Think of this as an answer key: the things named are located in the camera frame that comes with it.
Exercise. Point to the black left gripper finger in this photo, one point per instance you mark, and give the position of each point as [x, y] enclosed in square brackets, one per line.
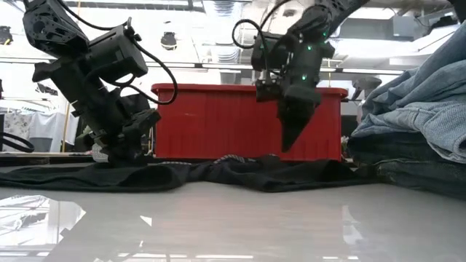
[140, 123]

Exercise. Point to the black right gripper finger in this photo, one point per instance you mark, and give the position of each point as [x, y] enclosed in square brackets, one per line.
[295, 123]

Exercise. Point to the black boxer briefs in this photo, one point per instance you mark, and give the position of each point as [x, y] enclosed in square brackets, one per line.
[218, 174]

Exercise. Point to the light blue jeans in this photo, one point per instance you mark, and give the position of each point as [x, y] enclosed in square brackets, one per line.
[429, 98]

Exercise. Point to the red plastic laundry bin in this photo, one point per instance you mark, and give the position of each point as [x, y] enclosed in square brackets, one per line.
[218, 120]

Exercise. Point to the white draped cloth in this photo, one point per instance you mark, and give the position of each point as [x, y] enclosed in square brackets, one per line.
[36, 127]

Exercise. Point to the long ceiling light strip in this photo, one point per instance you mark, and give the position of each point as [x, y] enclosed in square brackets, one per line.
[189, 65]

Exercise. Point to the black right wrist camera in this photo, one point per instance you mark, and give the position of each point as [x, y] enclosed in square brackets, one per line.
[267, 51]

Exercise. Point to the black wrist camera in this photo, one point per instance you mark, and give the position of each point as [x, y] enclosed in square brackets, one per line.
[116, 54]
[267, 51]

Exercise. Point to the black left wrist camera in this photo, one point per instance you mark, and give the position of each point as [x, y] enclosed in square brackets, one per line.
[116, 54]

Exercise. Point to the black ceiling dome camera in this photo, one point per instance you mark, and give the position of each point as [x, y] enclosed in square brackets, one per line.
[168, 40]

